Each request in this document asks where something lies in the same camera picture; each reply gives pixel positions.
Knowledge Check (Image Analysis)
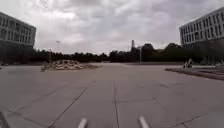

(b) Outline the pile of rubble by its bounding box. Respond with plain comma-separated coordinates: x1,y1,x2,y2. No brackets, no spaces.
40,59,100,72

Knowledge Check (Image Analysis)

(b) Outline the row of dark trees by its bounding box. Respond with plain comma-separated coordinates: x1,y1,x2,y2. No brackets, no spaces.
0,42,224,66

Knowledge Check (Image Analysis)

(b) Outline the robot's own part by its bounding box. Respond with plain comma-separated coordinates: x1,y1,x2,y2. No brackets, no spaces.
77,118,89,128
138,115,151,128

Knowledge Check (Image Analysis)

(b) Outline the grey paved plaza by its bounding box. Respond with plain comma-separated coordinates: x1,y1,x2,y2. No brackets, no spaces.
0,62,224,128

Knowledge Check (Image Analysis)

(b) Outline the grey building with window rows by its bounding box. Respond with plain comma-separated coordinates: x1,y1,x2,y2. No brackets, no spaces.
0,11,37,51

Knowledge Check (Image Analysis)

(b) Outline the pale building with window rows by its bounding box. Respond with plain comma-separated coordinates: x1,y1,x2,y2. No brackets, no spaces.
178,7,224,51

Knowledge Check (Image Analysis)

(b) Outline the lamp pole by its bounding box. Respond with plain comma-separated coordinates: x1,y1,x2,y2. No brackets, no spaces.
55,40,61,54

